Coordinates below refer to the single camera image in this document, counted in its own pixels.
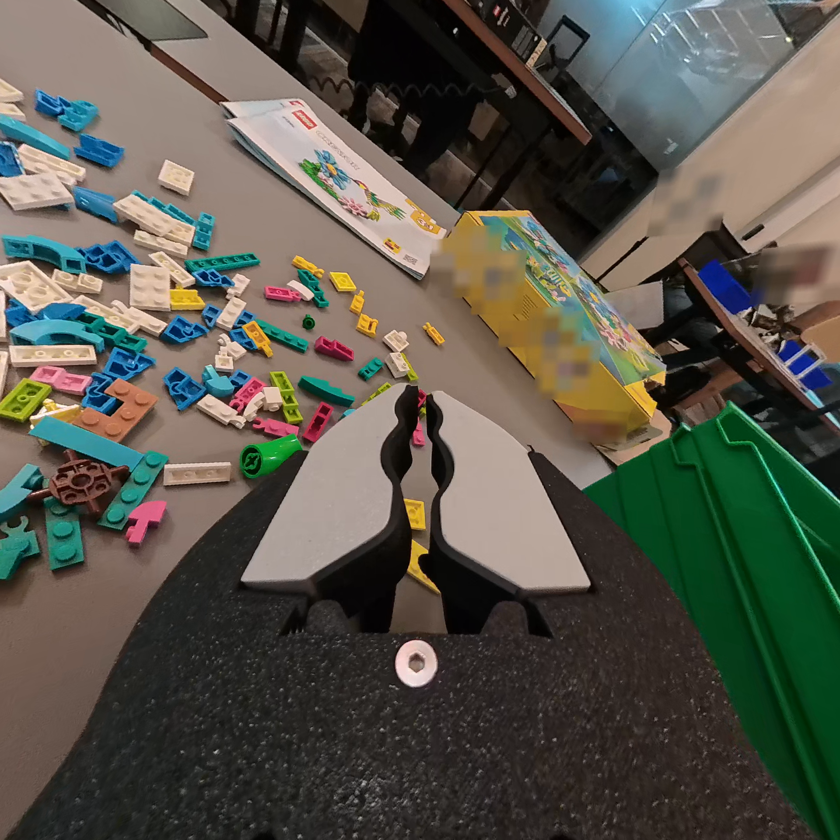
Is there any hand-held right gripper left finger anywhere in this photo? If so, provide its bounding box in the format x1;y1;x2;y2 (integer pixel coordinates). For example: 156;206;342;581
240;383;422;599

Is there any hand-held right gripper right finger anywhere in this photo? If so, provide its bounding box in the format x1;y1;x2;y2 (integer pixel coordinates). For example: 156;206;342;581
423;390;593;599

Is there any small cluster of lego bricks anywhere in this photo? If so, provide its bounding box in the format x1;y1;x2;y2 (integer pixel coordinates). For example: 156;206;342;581
403;419;442;595

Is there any yellow lego box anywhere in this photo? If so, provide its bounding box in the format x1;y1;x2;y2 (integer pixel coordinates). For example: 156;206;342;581
445;209;668;448

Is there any large pile of lego pieces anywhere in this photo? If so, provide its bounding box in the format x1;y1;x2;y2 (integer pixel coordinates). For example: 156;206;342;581
0;77;447;582

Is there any lego instruction booklet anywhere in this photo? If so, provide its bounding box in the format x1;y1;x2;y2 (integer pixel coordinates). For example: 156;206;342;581
219;98;450;282

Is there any green plastic crate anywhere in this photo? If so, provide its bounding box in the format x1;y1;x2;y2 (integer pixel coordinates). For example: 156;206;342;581
582;401;840;840

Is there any wooden workbench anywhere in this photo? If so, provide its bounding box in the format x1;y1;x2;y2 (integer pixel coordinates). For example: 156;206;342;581
678;257;840;431

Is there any blue storage bin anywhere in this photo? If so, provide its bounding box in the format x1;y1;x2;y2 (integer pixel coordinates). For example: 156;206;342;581
696;259;753;315
776;339;833;391

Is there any long wooden desk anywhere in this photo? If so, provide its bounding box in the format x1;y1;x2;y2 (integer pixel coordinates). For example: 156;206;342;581
438;0;593;147

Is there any black box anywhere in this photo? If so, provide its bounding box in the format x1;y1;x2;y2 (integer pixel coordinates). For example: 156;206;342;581
471;0;550;68

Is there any black coiled cable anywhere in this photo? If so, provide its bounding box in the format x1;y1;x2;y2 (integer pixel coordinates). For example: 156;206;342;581
314;73;519;101

